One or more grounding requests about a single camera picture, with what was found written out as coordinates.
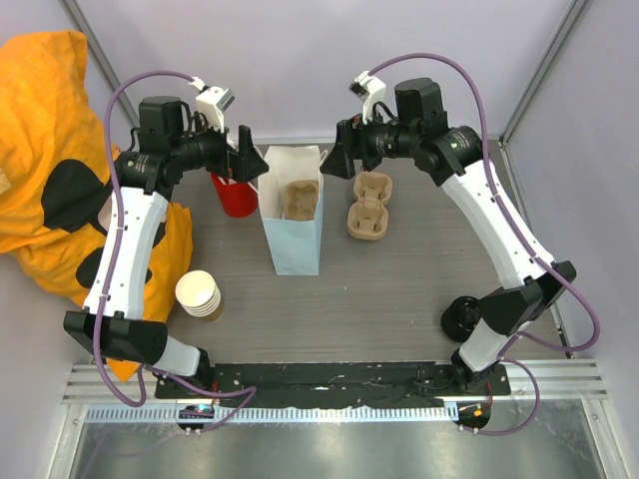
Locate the orange cartoon cloth bag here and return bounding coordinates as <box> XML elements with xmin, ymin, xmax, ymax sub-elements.
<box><xmin>0</xmin><ymin>29</ymin><xmax>195</xmax><ymax>383</ymax></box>

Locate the white slotted cable duct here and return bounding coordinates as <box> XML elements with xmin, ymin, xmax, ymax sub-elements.
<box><xmin>85</xmin><ymin>402</ymin><xmax>458</xmax><ymax>424</ymax></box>

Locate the red cup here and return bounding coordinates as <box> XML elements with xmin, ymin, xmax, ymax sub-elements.
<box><xmin>211</xmin><ymin>174</ymin><xmax>259</xmax><ymax>219</ymax></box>

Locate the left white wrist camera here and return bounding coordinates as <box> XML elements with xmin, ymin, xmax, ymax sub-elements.
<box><xmin>190</xmin><ymin>77</ymin><xmax>235</xmax><ymax>134</ymax></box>

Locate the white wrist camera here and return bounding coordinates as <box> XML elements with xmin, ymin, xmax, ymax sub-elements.
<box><xmin>190</xmin><ymin>77</ymin><xmax>235</xmax><ymax>134</ymax></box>
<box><xmin>348</xmin><ymin>71</ymin><xmax>386</xmax><ymax>125</ymax></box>

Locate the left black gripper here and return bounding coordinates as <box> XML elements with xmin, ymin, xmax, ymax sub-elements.
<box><xmin>172</xmin><ymin>112</ymin><xmax>269</xmax><ymax>184</ymax></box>

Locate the brown cup carrier stack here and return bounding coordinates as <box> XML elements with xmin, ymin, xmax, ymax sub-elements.
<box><xmin>346</xmin><ymin>172</ymin><xmax>393</xmax><ymax>240</ymax></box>

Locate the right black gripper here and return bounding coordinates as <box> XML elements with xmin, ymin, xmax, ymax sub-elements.
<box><xmin>319</xmin><ymin>106</ymin><xmax>417</xmax><ymax>182</ymax></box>

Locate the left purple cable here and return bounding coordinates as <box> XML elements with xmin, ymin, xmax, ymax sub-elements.
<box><xmin>92</xmin><ymin>69</ymin><xmax>261</xmax><ymax>433</ymax></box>

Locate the light blue paper bag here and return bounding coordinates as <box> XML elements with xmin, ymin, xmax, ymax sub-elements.
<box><xmin>258</xmin><ymin>146</ymin><xmax>326</xmax><ymax>275</ymax></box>

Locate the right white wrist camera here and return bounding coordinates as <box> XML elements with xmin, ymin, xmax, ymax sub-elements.
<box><xmin>348</xmin><ymin>71</ymin><xmax>386</xmax><ymax>125</ymax></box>

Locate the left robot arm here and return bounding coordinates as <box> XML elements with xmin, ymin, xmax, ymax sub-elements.
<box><xmin>64</xmin><ymin>88</ymin><xmax>269</xmax><ymax>398</ymax></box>

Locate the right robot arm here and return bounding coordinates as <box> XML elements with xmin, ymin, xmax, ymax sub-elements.
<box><xmin>320</xmin><ymin>73</ymin><xmax>576</xmax><ymax>394</ymax></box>

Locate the black lid stack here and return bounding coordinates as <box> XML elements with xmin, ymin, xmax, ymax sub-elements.
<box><xmin>440</xmin><ymin>296</ymin><xmax>481</xmax><ymax>343</ymax></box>

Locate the brown pulp cup carrier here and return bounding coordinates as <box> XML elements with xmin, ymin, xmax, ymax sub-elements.
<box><xmin>283</xmin><ymin>180</ymin><xmax>320</xmax><ymax>222</ymax></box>

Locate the paper cup stack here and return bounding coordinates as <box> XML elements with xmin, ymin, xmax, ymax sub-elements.
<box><xmin>175</xmin><ymin>270</ymin><xmax>224</xmax><ymax>322</ymax></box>

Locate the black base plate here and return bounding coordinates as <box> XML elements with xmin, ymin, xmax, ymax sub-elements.
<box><xmin>186</xmin><ymin>361</ymin><xmax>511</xmax><ymax>409</ymax></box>

